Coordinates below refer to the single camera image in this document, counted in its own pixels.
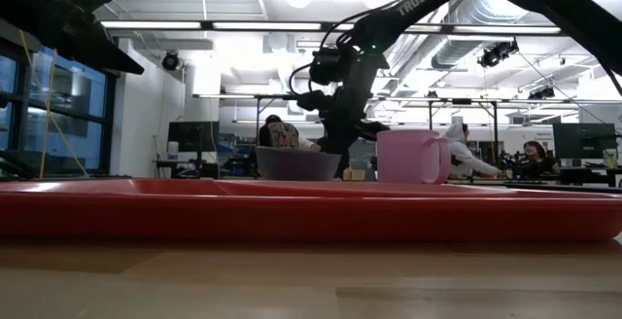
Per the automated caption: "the dark framed window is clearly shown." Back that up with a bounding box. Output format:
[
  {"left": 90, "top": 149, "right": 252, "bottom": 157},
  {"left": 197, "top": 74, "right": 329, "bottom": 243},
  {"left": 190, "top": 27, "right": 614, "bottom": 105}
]
[{"left": 0, "top": 41, "right": 117, "bottom": 178}]

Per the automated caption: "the red plastic tray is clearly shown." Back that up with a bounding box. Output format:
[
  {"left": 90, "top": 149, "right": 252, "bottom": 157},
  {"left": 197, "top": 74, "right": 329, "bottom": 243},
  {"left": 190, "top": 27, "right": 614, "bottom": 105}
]
[{"left": 0, "top": 177, "right": 622, "bottom": 242}]

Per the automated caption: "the black aluminium table frame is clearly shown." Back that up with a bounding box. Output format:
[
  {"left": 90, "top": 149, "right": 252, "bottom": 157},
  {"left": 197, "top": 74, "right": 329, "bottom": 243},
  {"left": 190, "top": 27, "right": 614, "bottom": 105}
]
[{"left": 446, "top": 177, "right": 622, "bottom": 195}]

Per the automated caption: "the person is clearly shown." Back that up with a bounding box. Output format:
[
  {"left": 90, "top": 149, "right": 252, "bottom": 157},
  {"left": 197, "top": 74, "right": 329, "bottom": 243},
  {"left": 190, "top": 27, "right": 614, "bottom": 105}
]
[
  {"left": 517, "top": 140, "right": 561, "bottom": 177},
  {"left": 257, "top": 114, "right": 323, "bottom": 154},
  {"left": 444, "top": 123, "right": 504, "bottom": 180}
]

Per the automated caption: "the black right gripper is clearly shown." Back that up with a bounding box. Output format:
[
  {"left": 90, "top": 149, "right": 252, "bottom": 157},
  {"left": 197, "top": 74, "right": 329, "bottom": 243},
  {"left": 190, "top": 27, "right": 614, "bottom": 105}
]
[{"left": 320, "top": 83, "right": 392, "bottom": 180}]

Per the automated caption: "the pink plastic mug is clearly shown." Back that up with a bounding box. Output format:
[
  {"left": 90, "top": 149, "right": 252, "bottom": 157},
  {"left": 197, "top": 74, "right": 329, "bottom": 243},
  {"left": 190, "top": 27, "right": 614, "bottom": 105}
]
[{"left": 376, "top": 128, "right": 452, "bottom": 185}]

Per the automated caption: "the silver ventilation duct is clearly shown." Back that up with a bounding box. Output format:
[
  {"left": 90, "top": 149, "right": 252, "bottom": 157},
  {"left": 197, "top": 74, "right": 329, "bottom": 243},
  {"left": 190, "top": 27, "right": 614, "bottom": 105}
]
[{"left": 430, "top": 0, "right": 536, "bottom": 71}]

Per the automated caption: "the overhead frame light bar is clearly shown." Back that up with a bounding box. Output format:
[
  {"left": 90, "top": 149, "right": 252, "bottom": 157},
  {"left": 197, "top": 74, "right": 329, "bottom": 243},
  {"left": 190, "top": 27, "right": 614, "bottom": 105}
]
[{"left": 91, "top": 18, "right": 622, "bottom": 37}]

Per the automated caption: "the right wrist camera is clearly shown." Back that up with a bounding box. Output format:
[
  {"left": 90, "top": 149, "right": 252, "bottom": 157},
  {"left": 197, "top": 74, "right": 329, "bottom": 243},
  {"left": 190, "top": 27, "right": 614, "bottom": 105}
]
[{"left": 295, "top": 89, "right": 336, "bottom": 112}]

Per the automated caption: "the black computer monitor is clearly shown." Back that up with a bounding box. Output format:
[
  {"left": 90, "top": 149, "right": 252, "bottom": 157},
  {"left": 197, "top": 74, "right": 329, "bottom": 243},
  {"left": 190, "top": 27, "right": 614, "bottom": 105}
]
[
  {"left": 167, "top": 121, "right": 221, "bottom": 154},
  {"left": 552, "top": 123, "right": 618, "bottom": 160}
]

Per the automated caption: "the background desk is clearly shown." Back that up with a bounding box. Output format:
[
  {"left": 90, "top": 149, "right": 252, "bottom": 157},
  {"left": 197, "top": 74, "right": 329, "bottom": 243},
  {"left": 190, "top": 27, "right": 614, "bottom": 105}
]
[
  {"left": 153, "top": 158, "right": 223, "bottom": 180},
  {"left": 558, "top": 165, "right": 622, "bottom": 187}
]

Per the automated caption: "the blue plastic bowl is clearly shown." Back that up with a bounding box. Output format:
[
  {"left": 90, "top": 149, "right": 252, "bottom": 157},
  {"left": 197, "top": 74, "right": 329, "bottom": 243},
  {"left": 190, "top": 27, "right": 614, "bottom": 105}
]
[{"left": 255, "top": 145, "right": 343, "bottom": 182}]

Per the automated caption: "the black background station frame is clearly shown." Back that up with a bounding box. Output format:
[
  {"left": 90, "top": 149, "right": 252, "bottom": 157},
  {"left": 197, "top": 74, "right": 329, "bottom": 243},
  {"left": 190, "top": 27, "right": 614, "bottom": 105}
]
[{"left": 192, "top": 93, "right": 500, "bottom": 164}]

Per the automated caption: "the black ceiling spot lamp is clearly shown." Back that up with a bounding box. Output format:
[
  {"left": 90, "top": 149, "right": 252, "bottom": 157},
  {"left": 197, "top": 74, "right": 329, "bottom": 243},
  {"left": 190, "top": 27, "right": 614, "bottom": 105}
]
[{"left": 161, "top": 50, "right": 181, "bottom": 72}]

